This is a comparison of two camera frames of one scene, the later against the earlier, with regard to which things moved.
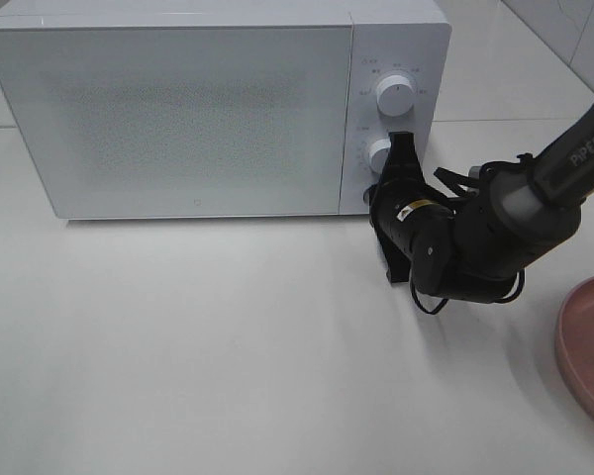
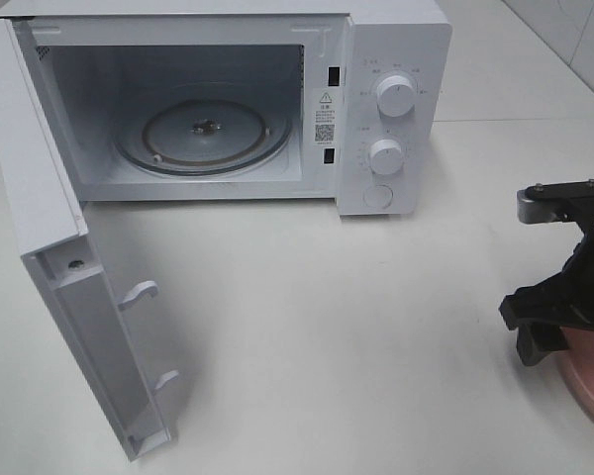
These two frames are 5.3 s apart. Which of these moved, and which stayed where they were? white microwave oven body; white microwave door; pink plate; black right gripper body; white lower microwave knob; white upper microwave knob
Moved: black right gripper body; white microwave door
Stayed: white upper microwave knob; white lower microwave knob; white microwave oven body; pink plate
